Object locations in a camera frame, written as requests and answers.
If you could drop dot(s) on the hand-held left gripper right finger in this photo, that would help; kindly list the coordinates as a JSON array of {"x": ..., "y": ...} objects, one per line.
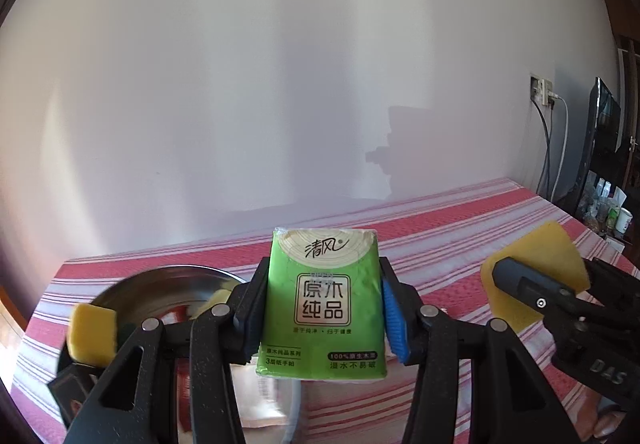
[{"x": 395, "y": 324}]

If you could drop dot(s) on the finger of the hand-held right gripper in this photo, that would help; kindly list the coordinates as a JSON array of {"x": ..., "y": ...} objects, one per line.
[
  {"x": 537, "y": 291},
  {"x": 612, "y": 279}
]

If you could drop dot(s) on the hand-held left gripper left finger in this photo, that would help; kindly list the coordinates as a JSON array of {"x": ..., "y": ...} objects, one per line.
[{"x": 252, "y": 319}]

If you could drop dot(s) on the yellow green sponge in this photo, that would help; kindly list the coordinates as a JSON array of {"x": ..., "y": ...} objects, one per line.
[
  {"x": 92, "y": 334},
  {"x": 542, "y": 256}
]

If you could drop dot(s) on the green tissue pack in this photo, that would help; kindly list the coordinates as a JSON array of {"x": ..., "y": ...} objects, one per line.
[{"x": 322, "y": 304}]

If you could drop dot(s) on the round metal tin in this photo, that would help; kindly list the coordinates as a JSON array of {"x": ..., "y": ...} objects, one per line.
[{"x": 165, "y": 284}]

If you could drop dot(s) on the red snack packet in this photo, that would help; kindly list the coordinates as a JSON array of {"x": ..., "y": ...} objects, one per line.
[{"x": 182, "y": 394}]

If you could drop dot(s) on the black box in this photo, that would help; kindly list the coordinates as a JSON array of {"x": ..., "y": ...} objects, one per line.
[{"x": 70, "y": 389}]

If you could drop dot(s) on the person's right hand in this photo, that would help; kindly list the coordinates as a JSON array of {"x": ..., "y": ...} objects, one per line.
[{"x": 607, "y": 426}]

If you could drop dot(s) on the white paper cup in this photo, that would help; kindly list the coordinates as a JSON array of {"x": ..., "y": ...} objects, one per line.
[{"x": 624, "y": 222}]

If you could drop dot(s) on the green label bottle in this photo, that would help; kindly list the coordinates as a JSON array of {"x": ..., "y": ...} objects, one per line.
[{"x": 611, "y": 219}]

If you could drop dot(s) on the small clear bottle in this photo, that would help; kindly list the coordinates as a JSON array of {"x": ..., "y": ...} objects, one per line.
[{"x": 602, "y": 190}]

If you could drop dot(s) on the red striped tablecloth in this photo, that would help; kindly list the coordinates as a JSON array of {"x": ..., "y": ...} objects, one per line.
[{"x": 450, "y": 234}]

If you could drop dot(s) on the black flat screen television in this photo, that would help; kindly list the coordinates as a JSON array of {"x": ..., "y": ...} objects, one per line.
[{"x": 600, "y": 138}]

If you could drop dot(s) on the dark wooden cabinet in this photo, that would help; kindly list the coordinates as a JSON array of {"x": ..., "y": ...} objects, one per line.
[{"x": 627, "y": 73}]

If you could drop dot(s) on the white wall outlet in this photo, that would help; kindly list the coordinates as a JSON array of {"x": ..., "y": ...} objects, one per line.
[{"x": 542, "y": 88}]

